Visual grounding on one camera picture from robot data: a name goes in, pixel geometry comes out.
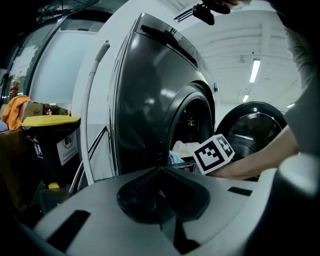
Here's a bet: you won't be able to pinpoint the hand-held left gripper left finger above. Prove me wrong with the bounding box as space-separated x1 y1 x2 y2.
32 166 176 256

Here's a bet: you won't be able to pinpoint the black bin yellow lid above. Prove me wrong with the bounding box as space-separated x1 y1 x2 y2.
21 114 82 187

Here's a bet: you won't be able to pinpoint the frosted glass panel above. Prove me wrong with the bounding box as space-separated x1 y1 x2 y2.
27 29 101 106

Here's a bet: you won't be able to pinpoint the amber drink bottle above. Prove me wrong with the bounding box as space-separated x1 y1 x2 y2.
8 73 21 101

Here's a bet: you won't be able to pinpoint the round black washer door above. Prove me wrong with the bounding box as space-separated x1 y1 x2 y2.
214 101 288 181

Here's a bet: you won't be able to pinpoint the person's right forearm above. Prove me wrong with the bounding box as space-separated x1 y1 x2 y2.
212 124 300 181

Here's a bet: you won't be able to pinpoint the long ceiling light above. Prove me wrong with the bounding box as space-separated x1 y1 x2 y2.
249 58 262 84

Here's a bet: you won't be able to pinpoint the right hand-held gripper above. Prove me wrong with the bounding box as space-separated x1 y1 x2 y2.
192 133 236 176

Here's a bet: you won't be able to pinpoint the ceiling air vent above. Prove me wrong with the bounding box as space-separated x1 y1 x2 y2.
173 8 199 25

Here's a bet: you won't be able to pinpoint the multicoloured tie-dye clothes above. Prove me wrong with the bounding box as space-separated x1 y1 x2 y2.
168 153 186 165

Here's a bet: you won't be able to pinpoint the black head-worn camera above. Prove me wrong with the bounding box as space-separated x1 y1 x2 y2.
192 1 231 26

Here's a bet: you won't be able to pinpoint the orange cloth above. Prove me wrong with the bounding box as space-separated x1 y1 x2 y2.
1 94 32 131

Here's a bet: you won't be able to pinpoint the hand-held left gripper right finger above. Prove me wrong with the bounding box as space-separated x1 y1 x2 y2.
161 166 276 256

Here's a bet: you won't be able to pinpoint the person's grey sweatshirt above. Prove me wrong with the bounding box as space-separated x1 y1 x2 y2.
283 24 320 156

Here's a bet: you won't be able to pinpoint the cream white clothes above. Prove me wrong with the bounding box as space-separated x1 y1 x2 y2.
172 140 201 159

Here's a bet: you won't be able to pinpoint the black washing machine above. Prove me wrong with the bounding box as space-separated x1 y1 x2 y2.
106 12 221 177

